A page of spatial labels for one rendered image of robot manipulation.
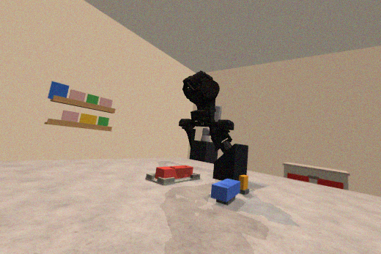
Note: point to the orange-yellow rectangular block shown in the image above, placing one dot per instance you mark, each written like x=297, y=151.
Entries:
x=243, y=182

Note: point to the red tapered block with two sockets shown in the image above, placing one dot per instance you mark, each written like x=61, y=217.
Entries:
x=180, y=171

